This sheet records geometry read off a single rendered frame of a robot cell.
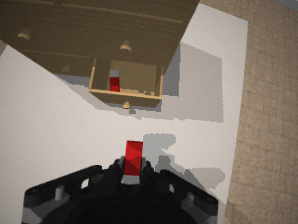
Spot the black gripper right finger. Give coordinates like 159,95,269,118
139,157,219,224

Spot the tan wooden chest of drawers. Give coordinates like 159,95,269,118
0,0,200,77

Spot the red rectangular eraser with white tip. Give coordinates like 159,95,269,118
122,140,143,184
110,70,120,92

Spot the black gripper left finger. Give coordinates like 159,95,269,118
21,156,125,224

